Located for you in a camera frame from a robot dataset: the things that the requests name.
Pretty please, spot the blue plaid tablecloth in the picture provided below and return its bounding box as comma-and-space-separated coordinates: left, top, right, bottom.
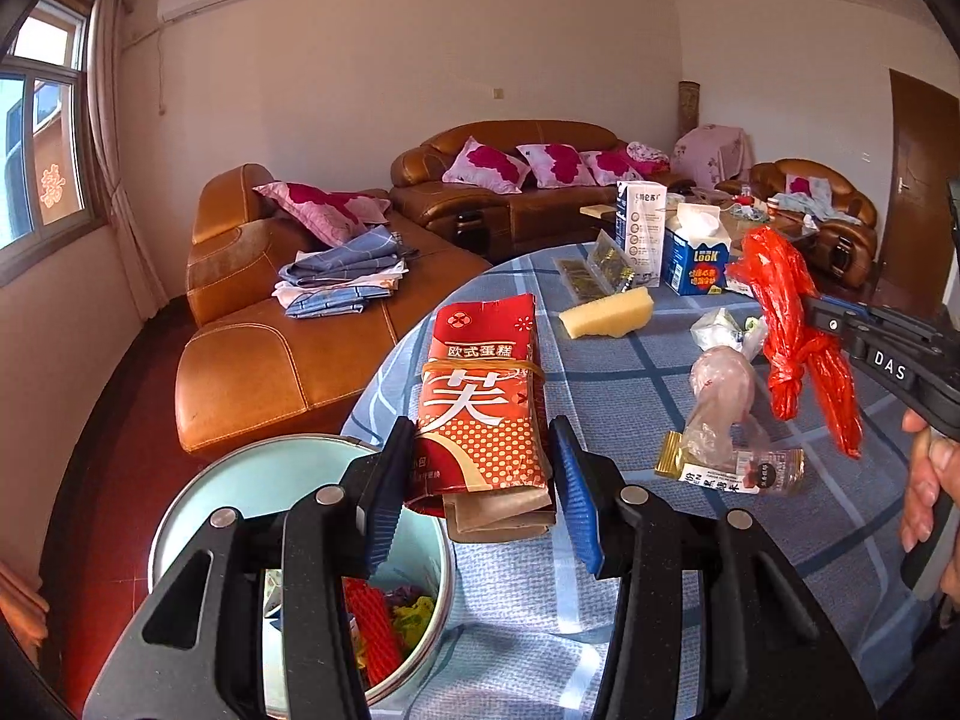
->
340, 241, 939, 720

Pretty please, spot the pink floral pillow left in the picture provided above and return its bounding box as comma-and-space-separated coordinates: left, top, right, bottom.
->
441, 137, 530, 195

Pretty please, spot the purple plastic wrapper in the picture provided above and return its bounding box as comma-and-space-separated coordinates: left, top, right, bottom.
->
386, 585, 434, 653

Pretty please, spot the pink cloth covered chair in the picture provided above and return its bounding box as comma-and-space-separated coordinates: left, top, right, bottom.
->
670, 124, 755, 188

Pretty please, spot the brown wooden door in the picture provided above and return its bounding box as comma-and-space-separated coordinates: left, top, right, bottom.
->
875, 70, 958, 317

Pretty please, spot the red paper bag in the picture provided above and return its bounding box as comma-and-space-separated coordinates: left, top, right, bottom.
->
405, 293, 556, 543

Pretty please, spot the window with brown frame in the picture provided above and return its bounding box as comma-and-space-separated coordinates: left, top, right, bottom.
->
2, 0, 101, 283

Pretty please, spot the beige curtain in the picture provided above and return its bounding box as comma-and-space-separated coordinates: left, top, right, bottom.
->
86, 0, 169, 322

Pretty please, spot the mint enamel basin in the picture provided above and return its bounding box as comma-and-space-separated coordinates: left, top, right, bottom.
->
146, 432, 458, 717

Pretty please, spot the wooden coffee table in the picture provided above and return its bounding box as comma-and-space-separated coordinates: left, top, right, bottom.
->
579, 203, 617, 231

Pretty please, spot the pink floral pillow middle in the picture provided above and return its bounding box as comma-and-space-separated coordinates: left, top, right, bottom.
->
517, 143, 596, 190

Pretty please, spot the yellow sponge wedge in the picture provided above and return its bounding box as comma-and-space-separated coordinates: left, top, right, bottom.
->
560, 286, 654, 340

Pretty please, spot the person's right hand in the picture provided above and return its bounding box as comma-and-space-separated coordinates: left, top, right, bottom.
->
898, 408, 960, 628

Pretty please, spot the gold clear snack wrapper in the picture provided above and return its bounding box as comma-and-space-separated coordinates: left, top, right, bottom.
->
654, 431, 805, 496

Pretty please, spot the tall white blue carton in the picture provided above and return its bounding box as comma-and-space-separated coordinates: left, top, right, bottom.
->
615, 181, 667, 288

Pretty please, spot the pink floral pillow on chaise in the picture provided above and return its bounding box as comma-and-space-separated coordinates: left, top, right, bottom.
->
254, 181, 391, 247

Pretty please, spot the clear plastic bag red print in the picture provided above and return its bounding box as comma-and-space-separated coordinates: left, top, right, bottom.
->
682, 346, 770, 465

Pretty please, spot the orange leather chaise sofa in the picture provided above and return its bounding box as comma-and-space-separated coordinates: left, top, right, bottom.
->
174, 163, 489, 460

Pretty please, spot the clear gold snack packet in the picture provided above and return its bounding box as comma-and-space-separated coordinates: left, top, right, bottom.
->
586, 231, 636, 294

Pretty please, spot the pink floral pillow right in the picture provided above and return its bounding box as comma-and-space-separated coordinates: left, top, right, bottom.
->
579, 142, 670, 187

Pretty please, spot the stack of folded blue cloths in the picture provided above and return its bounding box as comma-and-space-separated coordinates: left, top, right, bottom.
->
272, 226, 418, 320

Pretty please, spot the brown leather three-seat sofa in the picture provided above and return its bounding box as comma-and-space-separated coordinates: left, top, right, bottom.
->
389, 118, 697, 263

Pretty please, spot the crumpled yellow white wrapper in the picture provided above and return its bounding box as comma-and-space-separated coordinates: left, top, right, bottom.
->
690, 307, 768, 359

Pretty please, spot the brown leather armchair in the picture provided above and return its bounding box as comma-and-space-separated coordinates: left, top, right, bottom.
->
716, 158, 878, 291

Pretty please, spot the red foam net sleeve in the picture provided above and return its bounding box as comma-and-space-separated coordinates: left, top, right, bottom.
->
343, 577, 405, 686

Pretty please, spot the blue Look milk carton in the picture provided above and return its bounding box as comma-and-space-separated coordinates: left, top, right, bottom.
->
662, 202, 731, 296

